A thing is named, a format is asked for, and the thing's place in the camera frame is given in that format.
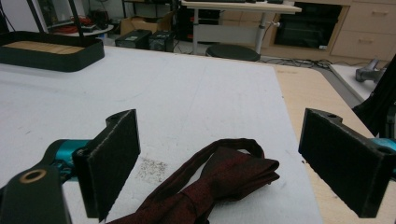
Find white side board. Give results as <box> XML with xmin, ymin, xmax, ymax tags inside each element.
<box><xmin>329</xmin><ymin>63</ymin><xmax>387</xmax><ymax>103</ymax></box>

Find red cable bundle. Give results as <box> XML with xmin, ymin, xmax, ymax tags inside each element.
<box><xmin>53</xmin><ymin>15</ymin><xmax>94</xmax><ymax>35</ymax></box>

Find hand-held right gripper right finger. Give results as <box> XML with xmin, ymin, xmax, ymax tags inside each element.
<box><xmin>298</xmin><ymin>107</ymin><xmax>396</xmax><ymax>218</ymax></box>

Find white height-adjustable desk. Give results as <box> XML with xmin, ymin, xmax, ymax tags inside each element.
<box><xmin>181</xmin><ymin>0</ymin><xmax>303</xmax><ymax>56</ymax></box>

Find black built-in appliance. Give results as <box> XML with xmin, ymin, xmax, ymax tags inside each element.
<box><xmin>274</xmin><ymin>2</ymin><xmax>344</xmax><ymax>49</ymax></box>

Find black round stool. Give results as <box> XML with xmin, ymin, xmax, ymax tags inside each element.
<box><xmin>205</xmin><ymin>44</ymin><xmax>262</xmax><ymax>63</ymax></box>

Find dark red necktie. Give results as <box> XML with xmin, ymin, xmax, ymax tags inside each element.
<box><xmin>106</xmin><ymin>138</ymin><xmax>280</xmax><ymax>224</ymax></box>

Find floor cables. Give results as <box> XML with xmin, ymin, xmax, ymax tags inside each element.
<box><xmin>261</xmin><ymin>57</ymin><xmax>332</xmax><ymax>70</ymax></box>

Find dark cloth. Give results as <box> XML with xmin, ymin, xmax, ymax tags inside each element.
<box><xmin>352</xmin><ymin>54</ymin><xmax>396</xmax><ymax>138</ymax></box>

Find black equipment box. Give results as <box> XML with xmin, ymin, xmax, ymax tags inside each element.
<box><xmin>115</xmin><ymin>29</ymin><xmax>153</xmax><ymax>50</ymax></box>
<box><xmin>148</xmin><ymin>30</ymin><xmax>176</xmax><ymax>53</ymax></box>

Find cardboard box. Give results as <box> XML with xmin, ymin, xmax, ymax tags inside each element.
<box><xmin>120</xmin><ymin>10</ymin><xmax>176</xmax><ymax>35</ymax></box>

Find white table mat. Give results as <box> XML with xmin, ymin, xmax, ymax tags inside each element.
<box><xmin>0</xmin><ymin>46</ymin><xmax>325</xmax><ymax>224</ymax></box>

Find grey hand tool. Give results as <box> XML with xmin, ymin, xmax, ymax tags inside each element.
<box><xmin>355</xmin><ymin>59</ymin><xmax>387</xmax><ymax>84</ymax></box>

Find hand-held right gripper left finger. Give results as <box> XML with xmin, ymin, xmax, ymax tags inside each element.
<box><xmin>72</xmin><ymin>108</ymin><xmax>141</xmax><ymax>222</ymax></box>

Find black tray with wooden bottom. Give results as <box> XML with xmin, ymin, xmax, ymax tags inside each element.
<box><xmin>0</xmin><ymin>0</ymin><xmax>106</xmax><ymax>73</ymax></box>

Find wooden drawer cabinet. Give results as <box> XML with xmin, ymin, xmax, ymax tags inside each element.
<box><xmin>330</xmin><ymin>0</ymin><xmax>396</xmax><ymax>62</ymax></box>

